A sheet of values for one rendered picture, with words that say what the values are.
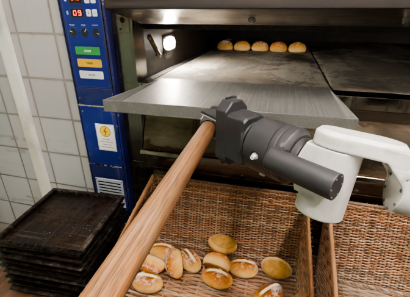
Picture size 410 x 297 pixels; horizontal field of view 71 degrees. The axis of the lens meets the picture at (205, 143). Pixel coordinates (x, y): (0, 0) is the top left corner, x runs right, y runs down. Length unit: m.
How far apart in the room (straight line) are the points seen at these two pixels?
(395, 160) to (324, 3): 0.41
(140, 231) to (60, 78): 0.94
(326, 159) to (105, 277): 0.28
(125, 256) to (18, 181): 1.33
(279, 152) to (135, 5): 0.55
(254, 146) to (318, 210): 0.12
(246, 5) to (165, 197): 0.51
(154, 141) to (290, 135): 0.68
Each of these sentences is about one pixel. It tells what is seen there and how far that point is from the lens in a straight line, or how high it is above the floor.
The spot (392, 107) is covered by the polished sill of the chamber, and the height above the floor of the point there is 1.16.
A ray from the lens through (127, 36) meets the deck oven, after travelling 0.99.
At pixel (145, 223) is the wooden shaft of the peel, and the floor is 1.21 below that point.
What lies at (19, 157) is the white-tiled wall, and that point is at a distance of 1.48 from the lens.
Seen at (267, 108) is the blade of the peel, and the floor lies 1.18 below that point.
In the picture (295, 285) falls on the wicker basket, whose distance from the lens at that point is 1.08.
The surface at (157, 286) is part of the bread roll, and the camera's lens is 1.00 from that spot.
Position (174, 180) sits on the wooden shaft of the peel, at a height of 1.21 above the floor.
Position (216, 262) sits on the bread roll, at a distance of 1.02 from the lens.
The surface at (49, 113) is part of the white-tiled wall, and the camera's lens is 1.26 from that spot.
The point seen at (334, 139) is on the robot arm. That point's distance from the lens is 0.39.
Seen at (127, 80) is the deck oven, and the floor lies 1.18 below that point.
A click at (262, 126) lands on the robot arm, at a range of 0.44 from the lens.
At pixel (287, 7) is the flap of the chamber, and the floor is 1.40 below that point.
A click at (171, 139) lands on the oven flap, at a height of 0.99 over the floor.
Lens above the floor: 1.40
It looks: 25 degrees down
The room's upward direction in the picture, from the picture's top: straight up
